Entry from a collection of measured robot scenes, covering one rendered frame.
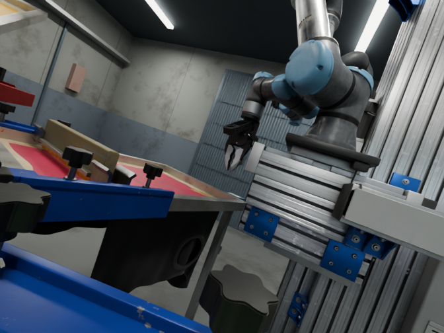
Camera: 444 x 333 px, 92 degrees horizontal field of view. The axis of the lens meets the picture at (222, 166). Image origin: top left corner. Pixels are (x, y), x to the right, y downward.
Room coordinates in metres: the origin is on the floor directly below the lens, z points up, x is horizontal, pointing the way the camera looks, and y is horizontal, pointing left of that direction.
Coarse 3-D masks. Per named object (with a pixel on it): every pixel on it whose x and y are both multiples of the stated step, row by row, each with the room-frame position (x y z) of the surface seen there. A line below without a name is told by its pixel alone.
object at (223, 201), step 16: (0, 128) 0.66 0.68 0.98; (0, 144) 0.47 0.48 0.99; (32, 144) 0.73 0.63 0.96; (0, 160) 0.38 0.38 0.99; (16, 160) 0.41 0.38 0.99; (128, 160) 1.03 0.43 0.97; (144, 160) 1.10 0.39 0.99; (176, 176) 1.16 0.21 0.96; (208, 192) 1.03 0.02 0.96; (224, 192) 1.00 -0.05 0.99; (176, 208) 0.58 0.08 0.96; (192, 208) 0.64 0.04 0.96; (208, 208) 0.70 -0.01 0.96; (224, 208) 0.79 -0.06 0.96; (240, 208) 0.90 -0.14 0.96
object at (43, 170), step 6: (36, 168) 0.51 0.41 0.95; (42, 168) 0.52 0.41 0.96; (48, 168) 0.54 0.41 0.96; (54, 168) 0.56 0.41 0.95; (60, 168) 0.57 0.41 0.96; (66, 168) 0.59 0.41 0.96; (42, 174) 0.48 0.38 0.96; (48, 174) 0.50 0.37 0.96; (54, 174) 0.51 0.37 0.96; (60, 174) 0.53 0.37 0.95; (66, 174) 0.54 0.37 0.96; (132, 180) 0.73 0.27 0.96; (180, 186) 0.95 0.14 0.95; (186, 186) 1.00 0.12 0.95; (192, 192) 0.91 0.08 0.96
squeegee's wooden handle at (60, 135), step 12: (48, 120) 0.70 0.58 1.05; (48, 132) 0.68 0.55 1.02; (60, 132) 0.63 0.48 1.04; (72, 132) 0.59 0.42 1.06; (60, 144) 0.62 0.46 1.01; (72, 144) 0.58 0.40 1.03; (84, 144) 0.54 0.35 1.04; (96, 144) 0.52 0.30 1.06; (96, 156) 0.50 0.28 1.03; (108, 156) 0.48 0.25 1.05
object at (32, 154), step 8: (16, 144) 0.66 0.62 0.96; (16, 152) 0.58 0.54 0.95; (24, 152) 0.61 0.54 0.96; (32, 152) 0.64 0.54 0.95; (40, 152) 0.67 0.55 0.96; (48, 152) 0.70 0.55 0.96; (32, 160) 0.56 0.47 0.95; (40, 160) 0.59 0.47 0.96; (48, 160) 0.61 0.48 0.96; (56, 160) 0.64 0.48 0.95; (136, 168) 0.98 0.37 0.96; (168, 176) 1.09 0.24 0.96; (184, 184) 1.03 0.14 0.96
